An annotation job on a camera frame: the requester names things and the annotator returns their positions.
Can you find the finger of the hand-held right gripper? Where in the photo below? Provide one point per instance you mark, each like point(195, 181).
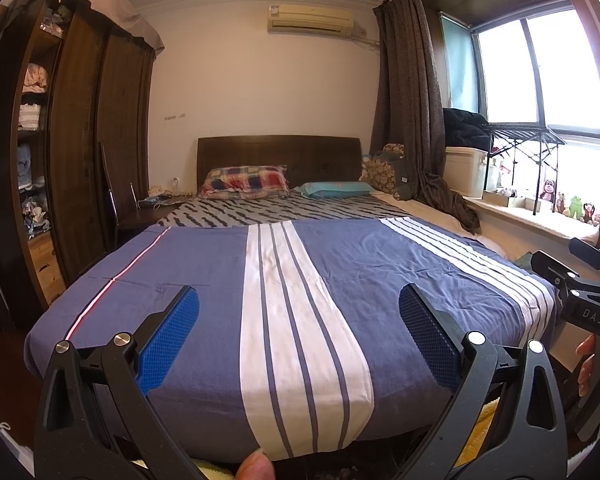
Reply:
point(592, 250)
point(555, 272)

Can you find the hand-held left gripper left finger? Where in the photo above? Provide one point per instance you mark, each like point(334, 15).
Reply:
point(167, 340)

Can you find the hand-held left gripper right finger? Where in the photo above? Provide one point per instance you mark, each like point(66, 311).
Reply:
point(427, 335)

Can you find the person's right hand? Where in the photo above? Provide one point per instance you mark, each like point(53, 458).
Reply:
point(586, 365)

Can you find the person's left hand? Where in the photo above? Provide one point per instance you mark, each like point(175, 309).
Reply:
point(255, 466)

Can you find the green frog plush toy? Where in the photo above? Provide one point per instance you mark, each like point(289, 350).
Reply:
point(576, 206)

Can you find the brown monkey plush toy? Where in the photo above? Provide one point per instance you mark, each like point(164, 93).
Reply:
point(547, 191)

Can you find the blue white striped blanket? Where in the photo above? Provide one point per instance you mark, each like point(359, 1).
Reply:
point(220, 285)

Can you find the yellow fluffy rug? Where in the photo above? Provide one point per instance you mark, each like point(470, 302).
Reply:
point(472, 435)

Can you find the dark wooden nightstand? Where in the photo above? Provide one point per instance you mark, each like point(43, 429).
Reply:
point(145, 217)

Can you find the black folding table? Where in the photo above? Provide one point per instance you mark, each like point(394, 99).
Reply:
point(525, 135)

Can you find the white storage box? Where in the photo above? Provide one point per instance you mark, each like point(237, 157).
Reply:
point(465, 172)

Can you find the blue face mask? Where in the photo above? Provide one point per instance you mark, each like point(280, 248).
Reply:
point(155, 202)

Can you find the black metal chair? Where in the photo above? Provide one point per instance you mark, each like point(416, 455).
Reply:
point(110, 195)

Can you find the black jacket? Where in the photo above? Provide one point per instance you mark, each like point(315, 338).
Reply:
point(465, 127)

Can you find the brown patterned cushion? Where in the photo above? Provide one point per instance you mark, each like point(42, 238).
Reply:
point(382, 170)

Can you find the grey zebra striped sheet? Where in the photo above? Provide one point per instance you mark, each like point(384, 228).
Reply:
point(280, 210)

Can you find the teal pillow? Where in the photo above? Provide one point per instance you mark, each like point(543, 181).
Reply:
point(332, 189)

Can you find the plaid pillow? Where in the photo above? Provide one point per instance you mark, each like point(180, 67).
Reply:
point(245, 182)

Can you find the window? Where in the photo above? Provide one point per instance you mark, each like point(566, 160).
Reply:
point(540, 70)

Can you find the brown curtain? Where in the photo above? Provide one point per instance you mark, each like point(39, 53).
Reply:
point(410, 110)

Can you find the dark wooden headboard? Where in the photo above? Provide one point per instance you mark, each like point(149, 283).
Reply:
point(280, 152)

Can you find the light blue folded clothes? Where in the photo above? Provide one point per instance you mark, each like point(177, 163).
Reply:
point(30, 165)

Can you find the dark wooden wardrobe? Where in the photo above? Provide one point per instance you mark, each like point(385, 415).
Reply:
point(80, 135)

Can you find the teal roller blind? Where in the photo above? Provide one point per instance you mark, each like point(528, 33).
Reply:
point(460, 65)

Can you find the striped folded clothes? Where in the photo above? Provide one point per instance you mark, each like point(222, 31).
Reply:
point(30, 116)

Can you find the pink folded clothes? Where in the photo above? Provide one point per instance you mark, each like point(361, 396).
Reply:
point(35, 77)

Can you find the white air conditioner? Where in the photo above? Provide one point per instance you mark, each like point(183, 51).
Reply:
point(310, 20)

